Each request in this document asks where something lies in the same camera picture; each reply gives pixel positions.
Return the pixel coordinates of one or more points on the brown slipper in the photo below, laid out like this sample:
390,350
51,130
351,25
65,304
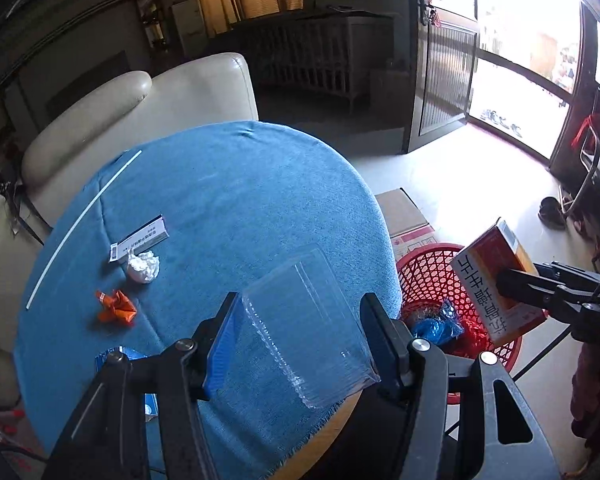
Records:
551,212

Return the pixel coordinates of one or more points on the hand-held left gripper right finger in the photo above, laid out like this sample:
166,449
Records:
380,340

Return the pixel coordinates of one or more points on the cream leather sofa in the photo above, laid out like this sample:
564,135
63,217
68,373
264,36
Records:
130,110

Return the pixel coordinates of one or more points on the blue tablecloth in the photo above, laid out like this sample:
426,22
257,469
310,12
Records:
230,200

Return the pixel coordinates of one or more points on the blue plastic glove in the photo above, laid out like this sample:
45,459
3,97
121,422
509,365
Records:
435,330

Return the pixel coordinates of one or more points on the crumpled white tissue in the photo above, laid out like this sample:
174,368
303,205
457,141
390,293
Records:
142,267

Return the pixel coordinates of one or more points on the red mesh basket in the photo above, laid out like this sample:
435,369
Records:
425,275

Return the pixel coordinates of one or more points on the dark shoe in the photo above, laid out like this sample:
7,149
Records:
490,115
511,128

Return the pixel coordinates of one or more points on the red plastic wrapper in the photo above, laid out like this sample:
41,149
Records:
475,335

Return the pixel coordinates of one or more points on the large cardboard box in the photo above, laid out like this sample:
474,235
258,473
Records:
405,215

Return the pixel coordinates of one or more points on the dark television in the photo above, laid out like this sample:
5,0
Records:
95,80

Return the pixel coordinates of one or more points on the orange and white box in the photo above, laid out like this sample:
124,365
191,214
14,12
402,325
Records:
485,280

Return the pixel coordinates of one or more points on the clear plastic container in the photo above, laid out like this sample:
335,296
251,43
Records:
305,320

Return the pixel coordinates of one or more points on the white medicine box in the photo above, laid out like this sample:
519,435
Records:
140,240

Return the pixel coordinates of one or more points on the person's clothing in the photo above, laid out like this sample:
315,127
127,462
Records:
597,400

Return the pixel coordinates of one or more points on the thin white strip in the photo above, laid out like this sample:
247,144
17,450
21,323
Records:
75,225

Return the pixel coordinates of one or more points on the wooden crib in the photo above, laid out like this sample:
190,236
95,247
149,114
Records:
305,60

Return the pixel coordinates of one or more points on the orange wrapper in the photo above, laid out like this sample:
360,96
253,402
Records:
117,305

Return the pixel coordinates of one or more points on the white standing air conditioner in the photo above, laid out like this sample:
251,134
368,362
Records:
190,25

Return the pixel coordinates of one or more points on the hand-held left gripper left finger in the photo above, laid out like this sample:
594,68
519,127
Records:
220,350

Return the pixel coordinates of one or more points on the wooden display cabinet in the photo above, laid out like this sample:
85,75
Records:
152,20

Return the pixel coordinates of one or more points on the blue and white carton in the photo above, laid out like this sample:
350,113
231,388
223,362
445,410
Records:
150,404

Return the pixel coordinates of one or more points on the dark metal door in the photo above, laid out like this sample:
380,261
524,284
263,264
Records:
440,85

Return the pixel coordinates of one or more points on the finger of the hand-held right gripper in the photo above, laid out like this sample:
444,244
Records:
517,286
565,270

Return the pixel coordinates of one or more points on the brown box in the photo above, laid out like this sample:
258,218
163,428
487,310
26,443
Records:
390,95

